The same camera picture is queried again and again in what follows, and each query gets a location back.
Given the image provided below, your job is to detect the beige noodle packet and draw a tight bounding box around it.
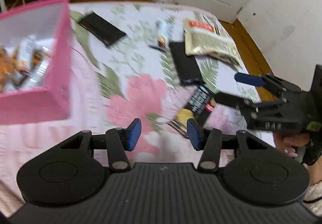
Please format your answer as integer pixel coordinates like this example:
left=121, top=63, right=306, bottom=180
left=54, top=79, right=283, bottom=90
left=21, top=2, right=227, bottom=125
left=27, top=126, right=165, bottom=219
left=183, top=15, right=242, bottom=66

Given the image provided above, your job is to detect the white snack bar top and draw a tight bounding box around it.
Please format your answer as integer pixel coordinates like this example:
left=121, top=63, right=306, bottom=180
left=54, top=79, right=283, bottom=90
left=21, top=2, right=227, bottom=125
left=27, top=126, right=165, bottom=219
left=150, top=19, right=171, bottom=51

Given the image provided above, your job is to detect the floral bed sheet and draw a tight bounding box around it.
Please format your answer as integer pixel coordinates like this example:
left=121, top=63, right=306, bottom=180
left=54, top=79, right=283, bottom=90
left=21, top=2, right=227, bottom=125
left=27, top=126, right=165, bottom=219
left=0, top=1, right=276, bottom=217

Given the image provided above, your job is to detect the pink cardboard box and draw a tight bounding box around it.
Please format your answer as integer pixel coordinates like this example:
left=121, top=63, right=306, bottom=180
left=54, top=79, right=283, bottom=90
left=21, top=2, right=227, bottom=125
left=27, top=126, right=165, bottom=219
left=1, top=0, right=72, bottom=125

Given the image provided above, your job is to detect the black yellow cracker packet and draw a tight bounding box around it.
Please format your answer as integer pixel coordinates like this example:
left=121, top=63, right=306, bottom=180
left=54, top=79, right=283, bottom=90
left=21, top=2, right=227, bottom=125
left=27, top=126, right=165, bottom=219
left=168, top=85, right=216, bottom=138

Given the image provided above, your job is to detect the small coated peanut bag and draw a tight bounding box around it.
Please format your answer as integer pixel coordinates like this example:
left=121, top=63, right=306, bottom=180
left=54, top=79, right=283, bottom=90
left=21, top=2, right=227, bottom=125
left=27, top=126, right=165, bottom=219
left=1, top=45, right=26, bottom=93

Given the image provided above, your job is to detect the white snack bar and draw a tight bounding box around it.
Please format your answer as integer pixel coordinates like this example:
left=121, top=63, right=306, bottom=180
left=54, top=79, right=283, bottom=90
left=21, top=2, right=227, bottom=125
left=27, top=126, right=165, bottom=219
left=16, top=34, right=51, bottom=90
left=150, top=19, right=171, bottom=51

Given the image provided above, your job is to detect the black flat snack packet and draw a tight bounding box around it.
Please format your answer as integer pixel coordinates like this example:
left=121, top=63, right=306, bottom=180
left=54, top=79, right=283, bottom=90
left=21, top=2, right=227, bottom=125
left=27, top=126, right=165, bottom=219
left=78, top=12, right=127, bottom=47

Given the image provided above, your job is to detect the person's right hand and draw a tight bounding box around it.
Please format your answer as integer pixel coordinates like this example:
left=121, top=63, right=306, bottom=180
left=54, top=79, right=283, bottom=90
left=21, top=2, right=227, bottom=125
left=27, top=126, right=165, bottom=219
left=273, top=132, right=310, bottom=158

